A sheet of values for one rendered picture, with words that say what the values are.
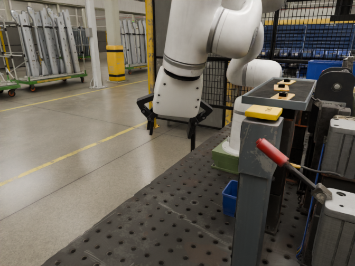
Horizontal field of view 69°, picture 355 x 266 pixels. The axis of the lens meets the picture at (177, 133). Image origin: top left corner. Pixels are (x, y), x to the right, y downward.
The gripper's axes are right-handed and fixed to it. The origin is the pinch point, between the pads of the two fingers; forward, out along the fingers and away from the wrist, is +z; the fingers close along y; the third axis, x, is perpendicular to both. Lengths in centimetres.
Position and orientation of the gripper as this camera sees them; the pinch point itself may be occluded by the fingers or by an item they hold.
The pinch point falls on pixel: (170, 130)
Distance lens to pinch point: 61.3
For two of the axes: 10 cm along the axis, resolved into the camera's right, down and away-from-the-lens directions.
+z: -1.8, 7.8, 6.0
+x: 0.8, 6.2, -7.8
